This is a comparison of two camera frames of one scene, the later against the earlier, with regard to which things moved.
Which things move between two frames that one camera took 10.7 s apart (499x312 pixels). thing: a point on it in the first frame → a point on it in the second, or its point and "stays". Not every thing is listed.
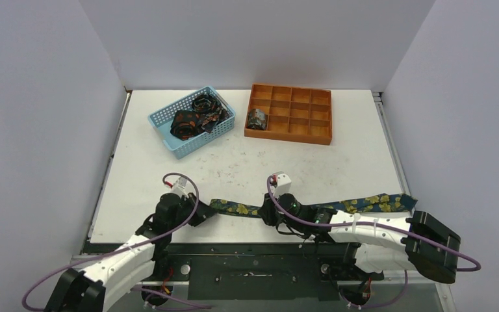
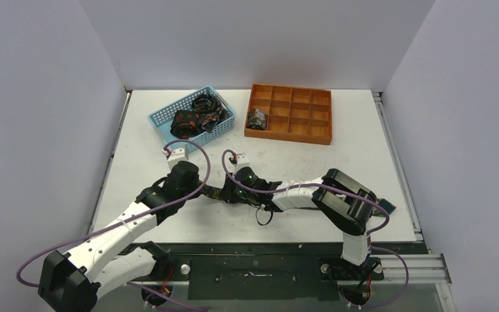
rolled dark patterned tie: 257,119 stays
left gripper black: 204,212 → 196,185
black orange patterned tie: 186,124 stays
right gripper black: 268,212 → 237,175
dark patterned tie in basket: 210,106 stays
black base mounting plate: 274,271 stays
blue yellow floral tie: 354,205 → 218,192
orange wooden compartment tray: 294,114 stays
